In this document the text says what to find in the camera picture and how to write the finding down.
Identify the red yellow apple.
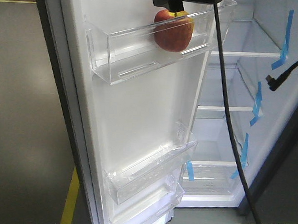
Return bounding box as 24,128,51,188
153,17,194,52

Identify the white fridge door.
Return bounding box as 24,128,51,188
37,0,225,224

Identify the dark grey fridge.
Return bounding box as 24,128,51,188
25,0,298,224

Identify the clear upper door bin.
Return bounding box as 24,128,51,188
82,0,238,91

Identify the clear door bin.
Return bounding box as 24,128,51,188
105,122,198,205
82,0,238,91
108,174,184,224

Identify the blue tape strip upper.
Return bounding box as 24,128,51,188
271,10,294,70

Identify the blue tape strip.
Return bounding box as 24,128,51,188
250,81,262,126
271,10,294,70
186,160,195,181
230,133,249,180

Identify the blue tape strip middle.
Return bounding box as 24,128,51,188
250,81,262,126

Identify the clear middle door bin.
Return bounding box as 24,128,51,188
105,122,198,205

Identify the blue tape strip lower left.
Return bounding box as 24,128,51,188
186,160,195,181

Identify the blue tape strip lower right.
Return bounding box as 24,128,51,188
230,133,249,180

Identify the clear crisper drawer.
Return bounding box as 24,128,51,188
182,161,242,195

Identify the clear lower door bin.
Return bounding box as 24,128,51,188
108,174,184,224

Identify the black camera cable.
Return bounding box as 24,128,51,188
200,0,280,224

